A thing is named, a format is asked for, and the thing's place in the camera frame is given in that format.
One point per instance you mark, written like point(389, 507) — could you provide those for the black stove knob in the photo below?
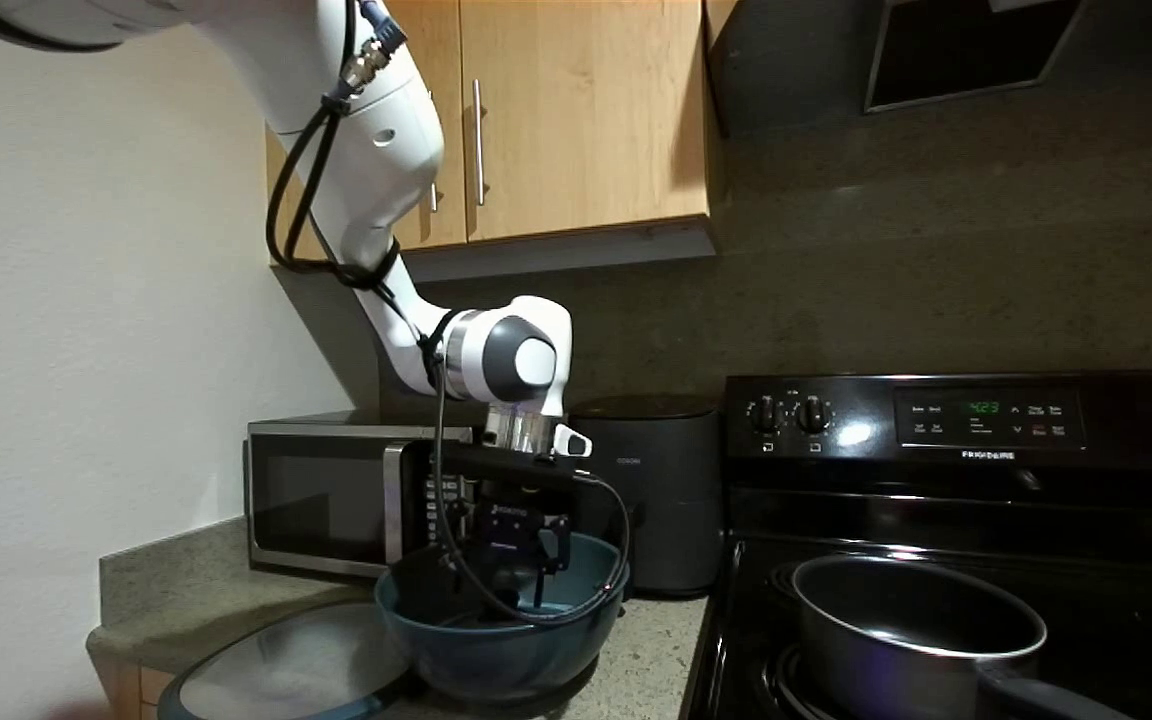
point(763, 412)
point(810, 412)

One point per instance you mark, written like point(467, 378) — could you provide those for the wooden upper cabinet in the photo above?
point(576, 123)

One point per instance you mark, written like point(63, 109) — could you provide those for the dark blue bowl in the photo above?
point(499, 660)

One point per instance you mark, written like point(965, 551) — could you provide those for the black electric stove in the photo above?
point(1110, 533)

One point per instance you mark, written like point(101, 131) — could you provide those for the stainless steel microwave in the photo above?
point(321, 502)

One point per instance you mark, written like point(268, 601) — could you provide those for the dark grey oval dish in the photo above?
point(282, 665)

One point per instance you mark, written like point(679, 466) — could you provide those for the dark range hood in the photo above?
point(963, 54)

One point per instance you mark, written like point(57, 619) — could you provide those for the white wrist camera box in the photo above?
point(568, 441)

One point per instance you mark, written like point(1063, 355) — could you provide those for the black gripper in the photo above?
point(521, 493)

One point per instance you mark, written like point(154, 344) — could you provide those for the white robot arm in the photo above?
point(376, 146)

